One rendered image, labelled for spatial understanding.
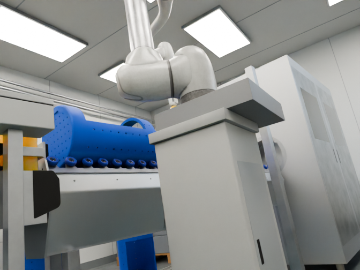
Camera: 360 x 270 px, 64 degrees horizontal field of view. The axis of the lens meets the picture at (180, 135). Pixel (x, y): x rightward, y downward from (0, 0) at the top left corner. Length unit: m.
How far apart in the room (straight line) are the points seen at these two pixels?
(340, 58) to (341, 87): 0.55
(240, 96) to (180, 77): 0.28
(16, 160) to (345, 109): 5.50
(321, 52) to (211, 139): 5.42
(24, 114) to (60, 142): 0.40
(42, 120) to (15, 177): 0.18
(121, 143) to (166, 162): 0.37
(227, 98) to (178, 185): 0.34
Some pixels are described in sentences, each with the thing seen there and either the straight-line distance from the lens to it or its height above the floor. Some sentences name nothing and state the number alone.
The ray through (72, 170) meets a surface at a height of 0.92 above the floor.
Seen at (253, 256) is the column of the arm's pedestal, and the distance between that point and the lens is 0.91.
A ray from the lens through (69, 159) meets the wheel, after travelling 1.21.
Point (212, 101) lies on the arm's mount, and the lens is 0.98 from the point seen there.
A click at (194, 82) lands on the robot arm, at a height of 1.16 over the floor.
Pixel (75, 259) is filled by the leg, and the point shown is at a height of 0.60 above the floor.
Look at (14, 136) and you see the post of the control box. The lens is 0.93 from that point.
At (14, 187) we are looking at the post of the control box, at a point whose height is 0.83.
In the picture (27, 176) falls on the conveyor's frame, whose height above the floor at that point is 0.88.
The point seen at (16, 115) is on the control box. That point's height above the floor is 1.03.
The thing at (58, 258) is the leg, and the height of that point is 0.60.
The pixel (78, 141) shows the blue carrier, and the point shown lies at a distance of 1.23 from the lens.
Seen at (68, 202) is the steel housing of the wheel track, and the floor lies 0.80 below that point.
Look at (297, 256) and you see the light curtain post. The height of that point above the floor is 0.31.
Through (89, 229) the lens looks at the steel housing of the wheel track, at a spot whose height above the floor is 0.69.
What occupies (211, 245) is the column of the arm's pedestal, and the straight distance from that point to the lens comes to 0.96.
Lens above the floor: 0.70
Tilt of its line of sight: 15 degrees up
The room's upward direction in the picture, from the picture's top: 9 degrees counter-clockwise
